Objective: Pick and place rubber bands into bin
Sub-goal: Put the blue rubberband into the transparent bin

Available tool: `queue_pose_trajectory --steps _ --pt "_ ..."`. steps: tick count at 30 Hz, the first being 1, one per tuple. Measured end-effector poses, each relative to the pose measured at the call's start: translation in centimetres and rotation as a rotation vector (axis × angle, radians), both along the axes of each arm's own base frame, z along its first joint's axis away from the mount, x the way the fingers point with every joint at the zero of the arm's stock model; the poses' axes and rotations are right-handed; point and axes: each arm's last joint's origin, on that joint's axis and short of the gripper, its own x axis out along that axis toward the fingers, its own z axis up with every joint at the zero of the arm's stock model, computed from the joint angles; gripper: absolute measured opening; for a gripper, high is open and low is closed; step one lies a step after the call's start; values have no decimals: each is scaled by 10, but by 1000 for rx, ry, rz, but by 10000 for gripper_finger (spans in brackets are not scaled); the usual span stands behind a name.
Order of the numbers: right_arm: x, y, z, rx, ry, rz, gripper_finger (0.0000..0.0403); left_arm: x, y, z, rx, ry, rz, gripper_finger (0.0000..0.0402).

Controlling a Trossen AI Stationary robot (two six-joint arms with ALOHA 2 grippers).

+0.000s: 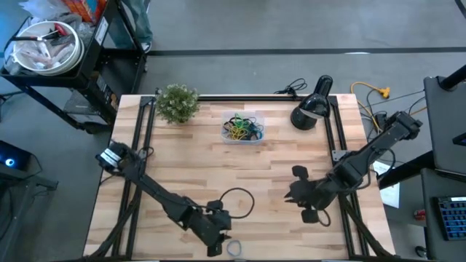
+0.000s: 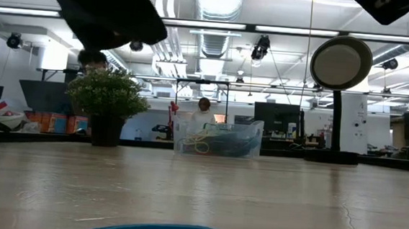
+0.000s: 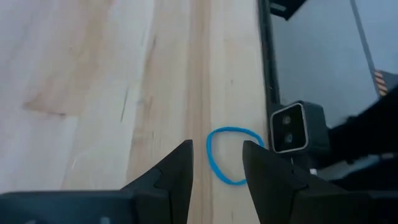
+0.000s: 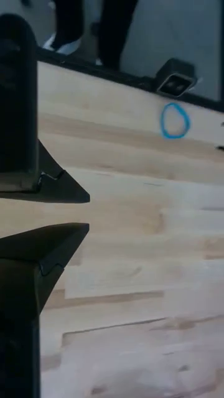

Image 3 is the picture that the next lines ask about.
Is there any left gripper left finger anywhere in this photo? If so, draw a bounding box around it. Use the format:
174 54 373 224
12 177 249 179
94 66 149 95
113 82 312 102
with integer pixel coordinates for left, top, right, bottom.
120 139 194 224

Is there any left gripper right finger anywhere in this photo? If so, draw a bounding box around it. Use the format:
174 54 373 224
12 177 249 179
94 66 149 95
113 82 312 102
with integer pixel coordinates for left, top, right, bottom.
242 140 346 224

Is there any blue rubber band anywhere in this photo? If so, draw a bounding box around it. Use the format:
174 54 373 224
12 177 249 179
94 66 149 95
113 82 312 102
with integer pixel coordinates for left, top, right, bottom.
206 126 265 186

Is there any black table-level camera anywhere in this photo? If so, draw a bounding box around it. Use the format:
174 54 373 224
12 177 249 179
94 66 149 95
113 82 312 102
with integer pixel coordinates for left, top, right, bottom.
269 100 331 154

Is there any black table frame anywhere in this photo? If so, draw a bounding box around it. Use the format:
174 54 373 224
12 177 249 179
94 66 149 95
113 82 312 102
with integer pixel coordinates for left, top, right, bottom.
257 0 282 118

